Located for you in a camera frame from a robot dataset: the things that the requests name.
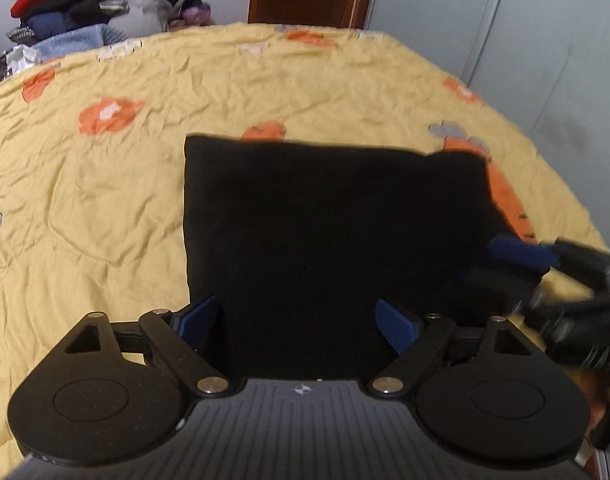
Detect black pants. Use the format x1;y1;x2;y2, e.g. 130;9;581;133
183;133;548;382

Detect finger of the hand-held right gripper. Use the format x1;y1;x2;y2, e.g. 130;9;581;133
486;234;562;272
464;264;543;308

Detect grey plastic bag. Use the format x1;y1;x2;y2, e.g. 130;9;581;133
109;0;173;37

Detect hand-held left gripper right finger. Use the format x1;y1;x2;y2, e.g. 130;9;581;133
367;299;536;401

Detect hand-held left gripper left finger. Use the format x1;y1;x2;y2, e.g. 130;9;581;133
60;294;233;401

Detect yellow floral bed sheet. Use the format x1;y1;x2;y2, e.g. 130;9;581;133
0;22;610;403

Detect white and black cloth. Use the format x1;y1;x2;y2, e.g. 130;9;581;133
0;44;38;81

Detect light blue blanket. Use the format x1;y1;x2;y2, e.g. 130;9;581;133
29;24;138;63

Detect purple bag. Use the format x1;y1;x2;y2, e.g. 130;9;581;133
169;2;212;27

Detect pale sliding wardrobe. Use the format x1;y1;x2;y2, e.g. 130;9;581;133
362;0;610;261

